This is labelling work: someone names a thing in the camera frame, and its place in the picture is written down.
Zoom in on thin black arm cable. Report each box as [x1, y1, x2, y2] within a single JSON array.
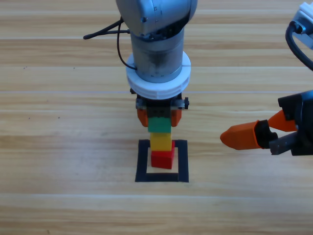
[[116, 22, 138, 72], [83, 15, 132, 41]]

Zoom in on green wooden block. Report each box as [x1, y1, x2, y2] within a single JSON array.
[[147, 117, 172, 134]]

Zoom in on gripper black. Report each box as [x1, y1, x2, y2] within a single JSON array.
[[135, 96, 191, 127], [220, 89, 313, 157]]

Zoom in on yellow wooden block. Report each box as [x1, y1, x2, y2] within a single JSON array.
[[149, 132, 173, 151]]

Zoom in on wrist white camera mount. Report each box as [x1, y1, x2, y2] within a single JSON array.
[[291, 0, 313, 51]]

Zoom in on wrist black camera cable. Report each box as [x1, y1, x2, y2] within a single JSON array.
[[285, 20, 313, 72]]

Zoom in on red wooden block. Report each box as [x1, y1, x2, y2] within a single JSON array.
[[150, 140, 176, 170]]

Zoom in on black tape square outline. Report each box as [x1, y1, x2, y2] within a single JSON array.
[[134, 139, 190, 184]]

